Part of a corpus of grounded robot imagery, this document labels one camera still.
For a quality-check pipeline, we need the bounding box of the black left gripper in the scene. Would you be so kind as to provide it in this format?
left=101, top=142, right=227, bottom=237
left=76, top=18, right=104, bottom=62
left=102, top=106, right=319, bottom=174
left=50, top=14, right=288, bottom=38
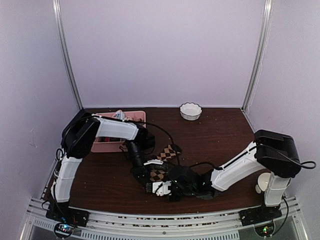
left=126, top=140, right=151, bottom=189

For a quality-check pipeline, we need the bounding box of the brown argyle patterned sock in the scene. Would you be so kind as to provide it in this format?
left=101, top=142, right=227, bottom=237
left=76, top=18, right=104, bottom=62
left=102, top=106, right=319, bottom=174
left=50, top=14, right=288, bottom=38
left=147, top=144, right=182, bottom=182

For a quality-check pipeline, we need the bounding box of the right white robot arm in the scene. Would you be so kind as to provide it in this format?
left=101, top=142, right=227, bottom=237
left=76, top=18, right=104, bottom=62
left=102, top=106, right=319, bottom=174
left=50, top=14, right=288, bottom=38
left=158, top=129, right=317, bottom=221

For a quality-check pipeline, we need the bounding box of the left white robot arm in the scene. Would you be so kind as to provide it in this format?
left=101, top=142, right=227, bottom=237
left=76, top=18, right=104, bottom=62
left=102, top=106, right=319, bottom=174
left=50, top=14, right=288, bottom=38
left=47, top=109, right=179, bottom=224

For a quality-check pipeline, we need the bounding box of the pink divided storage box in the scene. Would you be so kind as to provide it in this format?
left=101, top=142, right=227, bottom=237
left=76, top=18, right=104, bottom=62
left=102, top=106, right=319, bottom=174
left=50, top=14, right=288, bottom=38
left=91, top=110, right=146, bottom=153

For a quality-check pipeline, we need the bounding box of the pink white rolled sock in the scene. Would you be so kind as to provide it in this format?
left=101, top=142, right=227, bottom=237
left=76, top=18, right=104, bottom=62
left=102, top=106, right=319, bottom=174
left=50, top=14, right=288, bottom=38
left=112, top=109, right=126, bottom=120

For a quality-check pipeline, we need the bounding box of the white scalloped ceramic bowl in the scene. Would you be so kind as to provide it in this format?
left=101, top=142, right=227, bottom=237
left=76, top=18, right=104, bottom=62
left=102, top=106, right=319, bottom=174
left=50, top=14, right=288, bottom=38
left=179, top=102, right=203, bottom=121

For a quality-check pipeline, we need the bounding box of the white paper cup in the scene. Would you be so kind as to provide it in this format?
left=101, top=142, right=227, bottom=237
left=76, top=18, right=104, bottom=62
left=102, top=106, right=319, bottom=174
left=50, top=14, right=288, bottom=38
left=255, top=172, right=271, bottom=194

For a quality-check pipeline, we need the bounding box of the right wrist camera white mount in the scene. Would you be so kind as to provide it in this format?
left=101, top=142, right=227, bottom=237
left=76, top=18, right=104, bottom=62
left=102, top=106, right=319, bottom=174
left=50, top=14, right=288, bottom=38
left=145, top=181, right=172, bottom=197

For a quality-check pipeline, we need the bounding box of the aluminium front rail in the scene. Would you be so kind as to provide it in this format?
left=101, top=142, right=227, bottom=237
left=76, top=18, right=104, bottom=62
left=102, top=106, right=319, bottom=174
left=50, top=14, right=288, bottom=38
left=18, top=197, right=311, bottom=240

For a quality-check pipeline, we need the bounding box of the right aluminium corner post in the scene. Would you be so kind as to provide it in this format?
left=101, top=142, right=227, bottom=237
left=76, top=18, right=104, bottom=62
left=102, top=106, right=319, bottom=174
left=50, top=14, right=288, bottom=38
left=242, top=0, right=274, bottom=113

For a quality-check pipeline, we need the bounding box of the aluminium corner post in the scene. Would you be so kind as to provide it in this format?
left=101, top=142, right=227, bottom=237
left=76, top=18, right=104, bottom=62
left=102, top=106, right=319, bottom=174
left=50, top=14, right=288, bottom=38
left=52, top=0, right=84, bottom=110
left=242, top=0, right=274, bottom=113

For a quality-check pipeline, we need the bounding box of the left aluminium corner post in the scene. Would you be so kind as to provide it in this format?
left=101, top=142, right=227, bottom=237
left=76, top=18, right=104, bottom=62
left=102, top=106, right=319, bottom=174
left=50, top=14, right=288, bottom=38
left=52, top=0, right=84, bottom=110

